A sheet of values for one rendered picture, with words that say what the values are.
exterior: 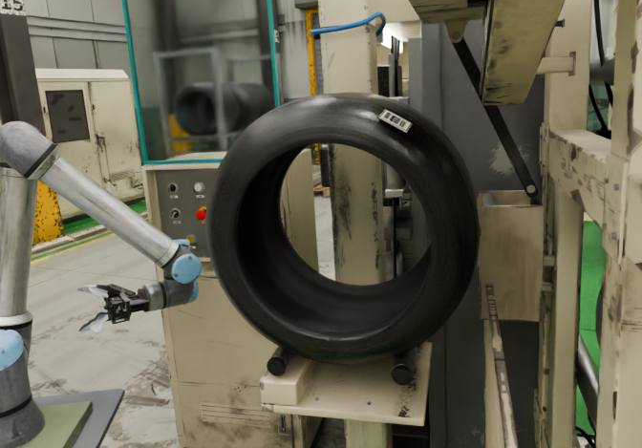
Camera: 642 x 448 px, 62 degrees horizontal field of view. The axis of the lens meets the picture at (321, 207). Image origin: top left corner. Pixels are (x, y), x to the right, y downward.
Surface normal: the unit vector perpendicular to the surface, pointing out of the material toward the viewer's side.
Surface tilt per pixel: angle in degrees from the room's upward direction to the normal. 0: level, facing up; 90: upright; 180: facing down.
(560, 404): 90
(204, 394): 90
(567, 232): 90
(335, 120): 79
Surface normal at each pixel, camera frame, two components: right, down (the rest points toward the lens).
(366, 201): -0.25, 0.22
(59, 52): 0.91, 0.03
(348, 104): -0.07, -0.56
